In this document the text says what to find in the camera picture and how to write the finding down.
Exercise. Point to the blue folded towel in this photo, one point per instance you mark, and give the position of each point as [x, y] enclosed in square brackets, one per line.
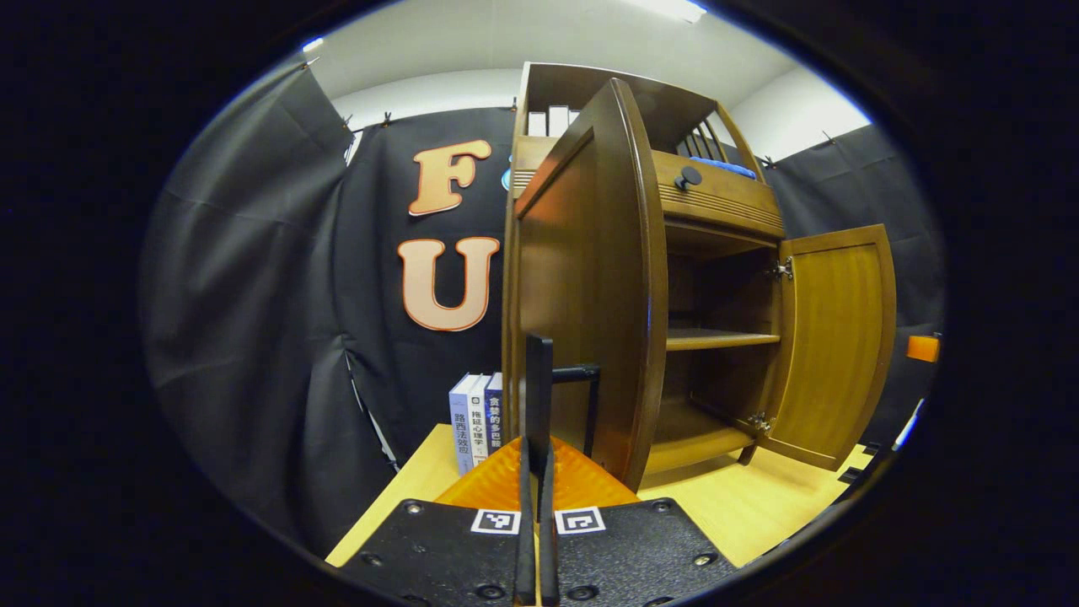
[725, 167]

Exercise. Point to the metal door hinge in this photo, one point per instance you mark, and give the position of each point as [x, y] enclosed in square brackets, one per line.
[760, 423]
[781, 270]

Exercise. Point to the large ceiling light panel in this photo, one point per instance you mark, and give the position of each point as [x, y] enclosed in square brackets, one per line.
[670, 8]

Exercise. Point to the wooden cabinet door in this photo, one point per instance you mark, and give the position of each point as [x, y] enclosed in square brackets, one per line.
[590, 278]
[834, 337]

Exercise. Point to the black round drawer knob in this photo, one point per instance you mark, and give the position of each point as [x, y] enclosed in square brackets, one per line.
[689, 177]

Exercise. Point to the small ceiling light panel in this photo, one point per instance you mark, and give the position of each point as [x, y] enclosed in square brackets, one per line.
[313, 44]

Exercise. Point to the light blue spine book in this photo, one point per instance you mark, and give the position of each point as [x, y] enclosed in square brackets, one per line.
[460, 430]

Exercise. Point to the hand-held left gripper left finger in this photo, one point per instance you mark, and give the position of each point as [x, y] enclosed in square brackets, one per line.
[526, 556]

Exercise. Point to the black backdrop cloth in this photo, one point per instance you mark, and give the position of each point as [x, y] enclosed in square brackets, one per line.
[253, 295]

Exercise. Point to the wooden cabinet drawer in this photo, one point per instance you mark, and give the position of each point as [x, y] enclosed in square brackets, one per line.
[725, 198]

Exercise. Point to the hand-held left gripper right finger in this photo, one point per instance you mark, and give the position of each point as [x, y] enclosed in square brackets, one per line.
[550, 556]

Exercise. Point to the wooden double-door shoe cabinet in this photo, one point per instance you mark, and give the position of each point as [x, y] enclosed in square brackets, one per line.
[641, 101]

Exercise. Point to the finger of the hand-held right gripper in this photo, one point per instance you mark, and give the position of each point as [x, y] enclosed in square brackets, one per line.
[923, 347]

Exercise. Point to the dark blue spine book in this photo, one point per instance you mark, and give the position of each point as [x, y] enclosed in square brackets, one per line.
[495, 417]

